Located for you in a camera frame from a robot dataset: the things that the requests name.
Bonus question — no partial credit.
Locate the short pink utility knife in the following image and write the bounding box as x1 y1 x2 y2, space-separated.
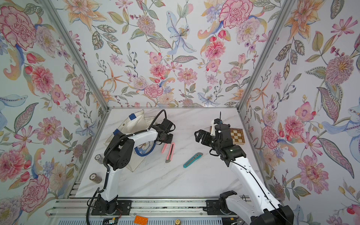
161 143 167 154

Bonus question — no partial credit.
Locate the teal utility knife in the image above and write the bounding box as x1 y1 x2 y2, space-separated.
183 152 203 168

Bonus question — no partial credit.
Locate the long pink utility knife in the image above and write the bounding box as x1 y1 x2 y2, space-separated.
166 142 175 163

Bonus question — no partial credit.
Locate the white canvas tote pouch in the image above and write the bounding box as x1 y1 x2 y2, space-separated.
103 110 158 174

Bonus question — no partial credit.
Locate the blue knitted pouch handle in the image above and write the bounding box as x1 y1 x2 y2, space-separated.
113 110 155 157

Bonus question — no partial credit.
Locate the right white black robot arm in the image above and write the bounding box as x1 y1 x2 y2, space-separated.
194 120 294 225

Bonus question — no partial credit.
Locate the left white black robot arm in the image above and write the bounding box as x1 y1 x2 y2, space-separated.
97 118 176 215

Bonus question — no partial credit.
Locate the wooden folding chess board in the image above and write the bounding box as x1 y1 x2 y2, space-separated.
230 128 245 145

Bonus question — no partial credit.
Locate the orange tag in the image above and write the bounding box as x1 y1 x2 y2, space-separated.
134 216 149 225

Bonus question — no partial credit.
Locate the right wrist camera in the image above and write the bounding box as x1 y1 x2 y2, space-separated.
211 119 222 136

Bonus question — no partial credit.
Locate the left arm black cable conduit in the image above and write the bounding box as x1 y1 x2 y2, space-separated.
85 109 168 225

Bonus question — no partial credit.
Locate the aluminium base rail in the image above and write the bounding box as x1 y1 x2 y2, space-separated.
44 197 287 218

